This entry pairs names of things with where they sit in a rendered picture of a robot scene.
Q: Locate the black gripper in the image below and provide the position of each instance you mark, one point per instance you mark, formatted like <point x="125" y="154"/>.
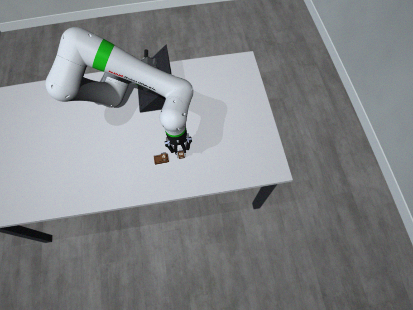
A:
<point x="187" y="147"/>

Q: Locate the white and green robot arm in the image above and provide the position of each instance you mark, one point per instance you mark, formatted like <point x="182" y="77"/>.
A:
<point x="80" y="48"/>

